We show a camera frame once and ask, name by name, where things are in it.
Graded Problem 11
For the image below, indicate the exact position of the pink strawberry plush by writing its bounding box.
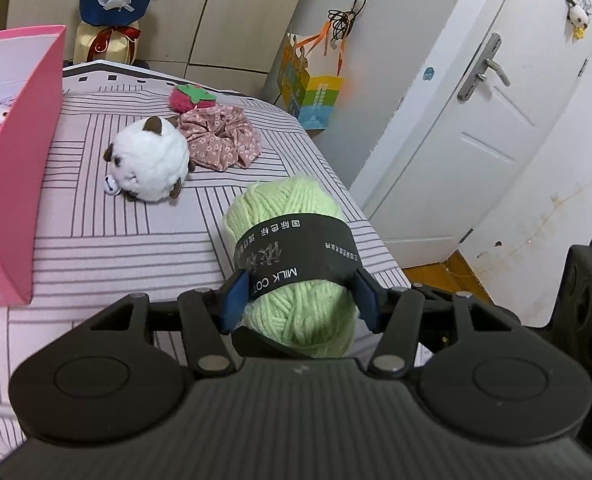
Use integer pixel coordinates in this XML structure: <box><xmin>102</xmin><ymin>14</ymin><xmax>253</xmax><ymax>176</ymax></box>
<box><xmin>169</xmin><ymin>82</ymin><xmax>218</xmax><ymax>113</ymax></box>

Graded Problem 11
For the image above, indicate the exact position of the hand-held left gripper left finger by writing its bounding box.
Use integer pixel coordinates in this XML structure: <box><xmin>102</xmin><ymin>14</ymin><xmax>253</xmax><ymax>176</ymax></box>
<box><xmin>88</xmin><ymin>269</ymin><xmax>252</xmax><ymax>380</ymax></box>

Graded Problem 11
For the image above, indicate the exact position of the white round plush toy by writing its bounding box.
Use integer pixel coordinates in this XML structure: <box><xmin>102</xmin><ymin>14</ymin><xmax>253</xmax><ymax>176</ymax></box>
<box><xmin>103</xmin><ymin>116</ymin><xmax>197</xmax><ymax>204</ymax></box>

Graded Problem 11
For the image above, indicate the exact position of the green yarn ball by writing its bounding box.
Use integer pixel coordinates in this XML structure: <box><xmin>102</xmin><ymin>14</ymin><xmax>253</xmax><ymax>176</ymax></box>
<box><xmin>221</xmin><ymin>174</ymin><xmax>362</xmax><ymax>358</ymax></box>

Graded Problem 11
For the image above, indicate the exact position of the striped bed sheet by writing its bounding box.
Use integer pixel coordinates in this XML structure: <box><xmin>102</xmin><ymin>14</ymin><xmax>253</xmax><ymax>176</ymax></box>
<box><xmin>0</xmin><ymin>59</ymin><xmax>412</xmax><ymax>466</ymax></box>

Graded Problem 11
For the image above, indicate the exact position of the grey wardrobe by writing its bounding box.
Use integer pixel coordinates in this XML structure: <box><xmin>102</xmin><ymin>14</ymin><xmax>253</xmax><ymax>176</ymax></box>
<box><xmin>0</xmin><ymin>0</ymin><xmax>322</xmax><ymax>93</ymax></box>

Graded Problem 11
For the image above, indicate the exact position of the colourful paper gift bag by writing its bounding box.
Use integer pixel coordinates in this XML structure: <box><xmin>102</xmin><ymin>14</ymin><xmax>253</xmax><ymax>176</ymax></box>
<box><xmin>276</xmin><ymin>17</ymin><xmax>351</xmax><ymax>132</ymax></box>

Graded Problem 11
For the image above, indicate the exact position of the silver door handle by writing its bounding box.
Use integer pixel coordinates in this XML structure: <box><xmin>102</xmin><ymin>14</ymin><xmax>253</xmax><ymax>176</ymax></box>
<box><xmin>457</xmin><ymin>32</ymin><xmax>511</xmax><ymax>103</ymax></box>

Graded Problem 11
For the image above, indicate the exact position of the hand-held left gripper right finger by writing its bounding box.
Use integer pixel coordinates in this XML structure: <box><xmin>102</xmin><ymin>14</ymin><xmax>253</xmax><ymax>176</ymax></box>
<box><xmin>352</xmin><ymin>269</ymin><xmax>522</xmax><ymax>380</ymax></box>

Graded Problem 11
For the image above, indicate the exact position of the black hanging cable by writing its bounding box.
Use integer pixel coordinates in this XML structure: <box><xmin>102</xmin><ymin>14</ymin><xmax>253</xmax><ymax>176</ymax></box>
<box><xmin>326</xmin><ymin>0</ymin><xmax>368</xmax><ymax>43</ymax></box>

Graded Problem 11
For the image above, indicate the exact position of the crochet flower bouquet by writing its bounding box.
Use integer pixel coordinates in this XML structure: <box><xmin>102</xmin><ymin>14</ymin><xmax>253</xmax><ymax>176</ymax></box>
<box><xmin>71</xmin><ymin>0</ymin><xmax>171</xmax><ymax>66</ymax></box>

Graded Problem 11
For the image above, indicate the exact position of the pink floral scrunchie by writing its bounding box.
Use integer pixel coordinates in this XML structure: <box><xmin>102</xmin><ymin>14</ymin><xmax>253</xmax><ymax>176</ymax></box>
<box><xmin>176</xmin><ymin>105</ymin><xmax>262</xmax><ymax>171</ymax></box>

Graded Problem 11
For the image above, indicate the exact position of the small hanging plush toy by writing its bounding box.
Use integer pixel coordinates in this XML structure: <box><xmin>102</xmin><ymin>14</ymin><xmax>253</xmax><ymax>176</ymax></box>
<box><xmin>565</xmin><ymin>0</ymin><xmax>591</xmax><ymax>41</ymax></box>

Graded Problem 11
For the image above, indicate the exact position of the pink cardboard box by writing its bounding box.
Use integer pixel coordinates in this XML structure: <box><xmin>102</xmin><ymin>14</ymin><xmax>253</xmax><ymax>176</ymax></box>
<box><xmin>0</xmin><ymin>25</ymin><xmax>68</xmax><ymax>306</ymax></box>

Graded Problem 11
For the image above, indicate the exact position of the white door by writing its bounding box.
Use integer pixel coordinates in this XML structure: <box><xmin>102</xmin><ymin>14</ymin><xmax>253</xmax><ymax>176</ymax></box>
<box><xmin>348</xmin><ymin>0</ymin><xmax>592</xmax><ymax>266</ymax></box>

